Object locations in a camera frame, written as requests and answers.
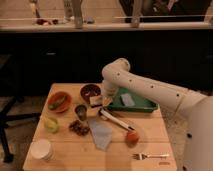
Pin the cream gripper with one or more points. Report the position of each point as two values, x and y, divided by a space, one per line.
106 101

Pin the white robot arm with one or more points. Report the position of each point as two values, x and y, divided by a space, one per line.
197 108

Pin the grey sponge in tray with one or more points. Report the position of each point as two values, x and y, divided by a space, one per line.
127 100

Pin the green plastic tray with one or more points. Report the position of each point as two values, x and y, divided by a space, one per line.
141 104

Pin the dark red bowl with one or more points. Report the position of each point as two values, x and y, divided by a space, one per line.
88 91

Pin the small metal cup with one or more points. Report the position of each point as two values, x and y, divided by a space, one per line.
81 112

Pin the grey blue cloth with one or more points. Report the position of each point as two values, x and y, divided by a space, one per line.
101 134

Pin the dark red grape bunch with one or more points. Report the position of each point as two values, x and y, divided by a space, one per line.
77 127

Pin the red tomato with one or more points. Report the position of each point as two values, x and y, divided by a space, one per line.
132 137

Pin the orange bowl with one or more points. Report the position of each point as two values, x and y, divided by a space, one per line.
63 107

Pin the green pepper in bowl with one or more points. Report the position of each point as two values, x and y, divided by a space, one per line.
57 103

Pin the yellow green cup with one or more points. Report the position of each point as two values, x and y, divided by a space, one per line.
51 125

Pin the silver fork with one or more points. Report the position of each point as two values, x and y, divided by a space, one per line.
140 156

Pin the white paper cup stack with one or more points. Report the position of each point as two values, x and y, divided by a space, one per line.
41 149

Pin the dark cabinet counter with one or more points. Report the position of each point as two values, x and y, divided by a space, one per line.
39 59

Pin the black office chair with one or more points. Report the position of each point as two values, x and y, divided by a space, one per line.
5 117

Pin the white handled brush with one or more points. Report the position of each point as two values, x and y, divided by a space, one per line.
106 114

